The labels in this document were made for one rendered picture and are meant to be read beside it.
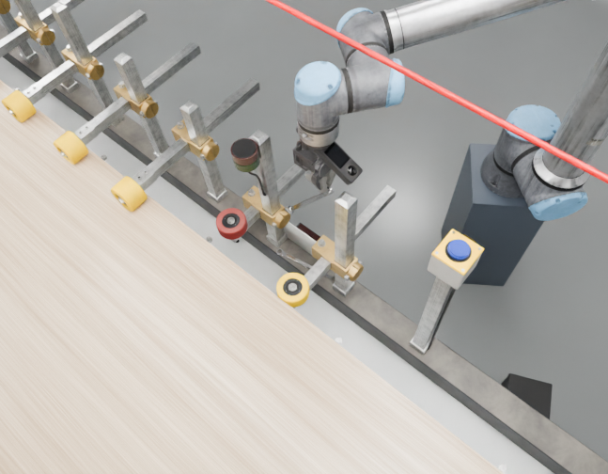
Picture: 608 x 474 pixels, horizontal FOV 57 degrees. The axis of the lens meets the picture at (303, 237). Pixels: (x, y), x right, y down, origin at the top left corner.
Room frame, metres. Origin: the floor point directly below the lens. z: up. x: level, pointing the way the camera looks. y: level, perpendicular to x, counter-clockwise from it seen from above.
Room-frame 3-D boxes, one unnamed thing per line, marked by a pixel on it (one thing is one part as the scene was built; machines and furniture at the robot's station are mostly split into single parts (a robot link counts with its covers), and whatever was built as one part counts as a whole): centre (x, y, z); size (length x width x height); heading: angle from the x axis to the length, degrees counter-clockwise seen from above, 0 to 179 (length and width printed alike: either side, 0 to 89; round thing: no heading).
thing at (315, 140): (0.80, -0.05, 1.21); 0.10 x 0.09 x 0.05; 135
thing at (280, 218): (0.84, 0.10, 0.84); 0.13 x 0.06 x 0.05; 45
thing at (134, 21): (1.39, 0.62, 0.95); 0.50 x 0.04 x 0.04; 135
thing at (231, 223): (0.77, 0.18, 0.85); 0.08 x 0.08 x 0.11
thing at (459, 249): (0.46, -0.28, 1.22); 0.04 x 0.04 x 0.02
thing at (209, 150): (1.02, 0.27, 0.94); 0.13 x 0.06 x 0.05; 45
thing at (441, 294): (0.46, -0.28, 0.92); 0.05 x 0.04 x 0.45; 45
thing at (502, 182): (1.04, -0.70, 0.65); 0.19 x 0.19 x 0.10
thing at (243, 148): (0.79, 0.11, 1.06); 0.06 x 0.06 x 0.22; 45
